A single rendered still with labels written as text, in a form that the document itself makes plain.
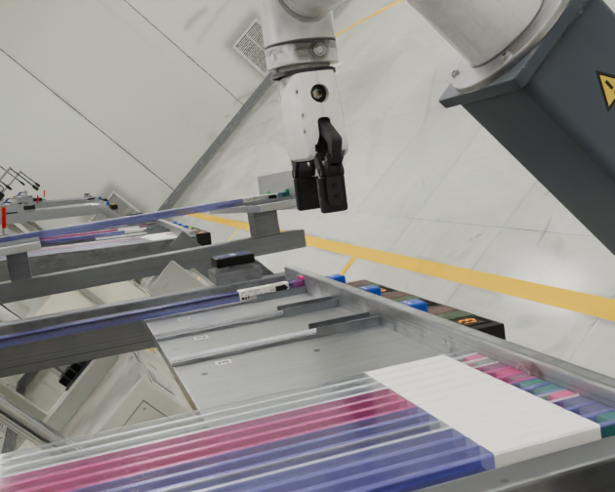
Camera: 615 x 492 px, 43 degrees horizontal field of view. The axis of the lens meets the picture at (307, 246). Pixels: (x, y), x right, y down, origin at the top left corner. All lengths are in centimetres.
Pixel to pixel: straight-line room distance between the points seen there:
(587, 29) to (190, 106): 761
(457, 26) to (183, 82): 759
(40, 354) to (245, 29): 789
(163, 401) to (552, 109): 114
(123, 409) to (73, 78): 682
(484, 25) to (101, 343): 61
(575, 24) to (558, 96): 9
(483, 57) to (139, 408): 113
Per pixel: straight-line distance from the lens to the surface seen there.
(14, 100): 843
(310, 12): 87
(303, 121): 88
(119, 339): 98
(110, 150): 839
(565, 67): 102
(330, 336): 69
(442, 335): 60
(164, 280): 123
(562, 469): 37
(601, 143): 104
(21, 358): 98
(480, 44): 102
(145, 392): 180
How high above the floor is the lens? 101
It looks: 16 degrees down
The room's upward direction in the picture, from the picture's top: 50 degrees counter-clockwise
